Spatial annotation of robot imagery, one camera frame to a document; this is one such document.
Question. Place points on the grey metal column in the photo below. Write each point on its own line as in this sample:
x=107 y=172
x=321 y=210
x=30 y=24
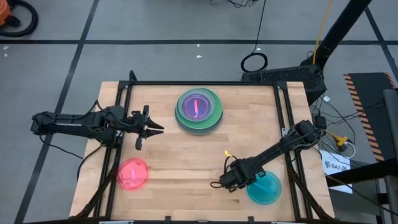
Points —
x=391 y=140

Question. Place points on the pale mint plastic plate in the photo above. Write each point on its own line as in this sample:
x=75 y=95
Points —
x=179 y=104

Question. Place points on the black mat with orange stripes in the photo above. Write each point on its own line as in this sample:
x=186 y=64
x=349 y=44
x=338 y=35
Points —
x=370 y=102

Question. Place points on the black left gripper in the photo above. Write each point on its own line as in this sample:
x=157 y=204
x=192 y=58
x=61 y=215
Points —
x=138 y=124

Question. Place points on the black camera stand post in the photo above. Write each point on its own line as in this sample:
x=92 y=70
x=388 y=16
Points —
x=339 y=28

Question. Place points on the black metal stand frame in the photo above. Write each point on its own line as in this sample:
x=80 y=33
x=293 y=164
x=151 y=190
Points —
x=367 y=171

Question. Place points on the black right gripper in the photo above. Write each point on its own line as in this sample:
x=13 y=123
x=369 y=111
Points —
x=237 y=175

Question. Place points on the purple translucent plastic plate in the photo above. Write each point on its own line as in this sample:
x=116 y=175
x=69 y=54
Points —
x=189 y=107

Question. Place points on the teal translucent plastic plate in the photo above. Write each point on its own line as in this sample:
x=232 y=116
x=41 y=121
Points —
x=267 y=193

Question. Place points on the green plastic plate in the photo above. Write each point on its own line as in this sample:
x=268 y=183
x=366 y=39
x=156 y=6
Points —
x=199 y=126

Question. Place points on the yellow label tag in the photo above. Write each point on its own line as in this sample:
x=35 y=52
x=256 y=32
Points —
x=228 y=153

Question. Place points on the orange vacuum cleaner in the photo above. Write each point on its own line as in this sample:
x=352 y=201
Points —
x=4 y=12

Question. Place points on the black perforated stand base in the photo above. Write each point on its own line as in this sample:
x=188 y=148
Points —
x=280 y=74

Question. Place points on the white printed paper sheet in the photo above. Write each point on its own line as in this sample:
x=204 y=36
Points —
x=335 y=165

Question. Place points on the black power adapter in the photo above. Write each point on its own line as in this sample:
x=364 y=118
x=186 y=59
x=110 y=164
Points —
x=320 y=122

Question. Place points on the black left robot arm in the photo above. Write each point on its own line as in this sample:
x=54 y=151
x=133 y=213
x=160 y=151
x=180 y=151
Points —
x=68 y=126

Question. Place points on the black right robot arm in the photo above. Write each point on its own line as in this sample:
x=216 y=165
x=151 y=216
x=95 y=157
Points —
x=280 y=146

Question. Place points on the red translucent plastic plate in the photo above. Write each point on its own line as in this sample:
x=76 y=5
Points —
x=127 y=177

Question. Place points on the small white tag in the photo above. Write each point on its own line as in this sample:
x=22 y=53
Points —
x=326 y=99

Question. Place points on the black aluminium table frame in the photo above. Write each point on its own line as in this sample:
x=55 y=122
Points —
x=202 y=83

